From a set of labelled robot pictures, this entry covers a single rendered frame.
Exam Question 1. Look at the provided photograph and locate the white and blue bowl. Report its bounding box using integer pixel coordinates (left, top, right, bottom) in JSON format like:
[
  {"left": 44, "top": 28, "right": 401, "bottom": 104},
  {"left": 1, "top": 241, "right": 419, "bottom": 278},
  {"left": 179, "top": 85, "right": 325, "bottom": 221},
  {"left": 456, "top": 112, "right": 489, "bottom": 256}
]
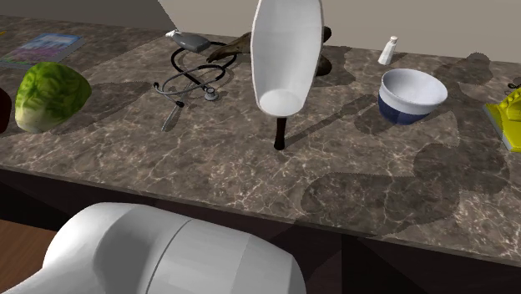
[{"left": 377, "top": 68, "right": 449, "bottom": 126}]

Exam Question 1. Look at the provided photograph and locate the slim grey metal tool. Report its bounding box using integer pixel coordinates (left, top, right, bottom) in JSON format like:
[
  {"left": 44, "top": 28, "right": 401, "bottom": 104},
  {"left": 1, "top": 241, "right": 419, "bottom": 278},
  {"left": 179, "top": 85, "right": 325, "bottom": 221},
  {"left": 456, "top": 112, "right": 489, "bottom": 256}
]
[{"left": 160, "top": 104, "right": 185, "bottom": 133}]

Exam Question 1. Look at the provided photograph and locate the dark red round object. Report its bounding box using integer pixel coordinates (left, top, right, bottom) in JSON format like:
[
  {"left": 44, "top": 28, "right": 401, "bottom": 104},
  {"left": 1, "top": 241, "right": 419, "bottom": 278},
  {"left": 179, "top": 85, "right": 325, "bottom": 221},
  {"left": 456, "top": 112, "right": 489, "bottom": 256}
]
[{"left": 0, "top": 87, "right": 13, "bottom": 134}]

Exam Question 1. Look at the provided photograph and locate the yellow clothes iron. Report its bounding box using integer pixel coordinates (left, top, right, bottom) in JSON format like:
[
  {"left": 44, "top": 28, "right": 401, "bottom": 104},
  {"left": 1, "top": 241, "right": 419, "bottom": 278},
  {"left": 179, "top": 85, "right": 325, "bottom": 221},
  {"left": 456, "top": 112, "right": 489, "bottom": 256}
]
[{"left": 482, "top": 82, "right": 521, "bottom": 154}]

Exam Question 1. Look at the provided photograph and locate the black grey stethoscope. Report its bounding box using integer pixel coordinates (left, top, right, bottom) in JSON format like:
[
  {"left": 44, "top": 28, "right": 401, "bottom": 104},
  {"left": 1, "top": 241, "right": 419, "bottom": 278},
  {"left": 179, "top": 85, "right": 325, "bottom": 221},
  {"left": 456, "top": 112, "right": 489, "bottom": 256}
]
[{"left": 153, "top": 40, "right": 238, "bottom": 109}]

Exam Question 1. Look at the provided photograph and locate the green lettuce head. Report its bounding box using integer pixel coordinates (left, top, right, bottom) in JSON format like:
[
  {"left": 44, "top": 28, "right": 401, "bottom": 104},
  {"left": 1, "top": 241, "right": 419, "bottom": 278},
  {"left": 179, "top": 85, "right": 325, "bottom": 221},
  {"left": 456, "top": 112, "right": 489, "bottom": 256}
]
[{"left": 14, "top": 61, "right": 93, "bottom": 134}]

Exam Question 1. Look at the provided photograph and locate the dark brown upright stick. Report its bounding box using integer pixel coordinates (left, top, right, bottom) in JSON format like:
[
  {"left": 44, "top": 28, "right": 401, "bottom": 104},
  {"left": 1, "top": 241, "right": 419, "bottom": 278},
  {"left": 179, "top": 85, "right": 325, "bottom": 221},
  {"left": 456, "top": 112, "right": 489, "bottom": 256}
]
[{"left": 272, "top": 116, "right": 289, "bottom": 151}]

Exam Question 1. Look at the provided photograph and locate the grey white handheld device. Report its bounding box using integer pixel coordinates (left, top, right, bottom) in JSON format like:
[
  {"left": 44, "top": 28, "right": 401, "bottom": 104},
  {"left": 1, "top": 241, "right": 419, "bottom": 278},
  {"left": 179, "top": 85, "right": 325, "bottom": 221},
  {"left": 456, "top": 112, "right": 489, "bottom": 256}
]
[{"left": 165, "top": 28, "right": 212, "bottom": 53}]

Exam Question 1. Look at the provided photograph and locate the white salt shaker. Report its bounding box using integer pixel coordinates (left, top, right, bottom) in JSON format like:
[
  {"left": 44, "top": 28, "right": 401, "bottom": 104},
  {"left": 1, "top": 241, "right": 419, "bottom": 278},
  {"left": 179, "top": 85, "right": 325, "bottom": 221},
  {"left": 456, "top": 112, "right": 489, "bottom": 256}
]
[{"left": 377, "top": 35, "right": 399, "bottom": 67}]

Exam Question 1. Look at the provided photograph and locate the purple cover book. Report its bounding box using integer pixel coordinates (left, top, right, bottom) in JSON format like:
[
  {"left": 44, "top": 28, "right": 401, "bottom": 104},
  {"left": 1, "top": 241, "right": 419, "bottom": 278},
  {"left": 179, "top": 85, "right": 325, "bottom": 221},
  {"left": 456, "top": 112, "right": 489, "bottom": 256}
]
[{"left": 0, "top": 32, "right": 87, "bottom": 71}]

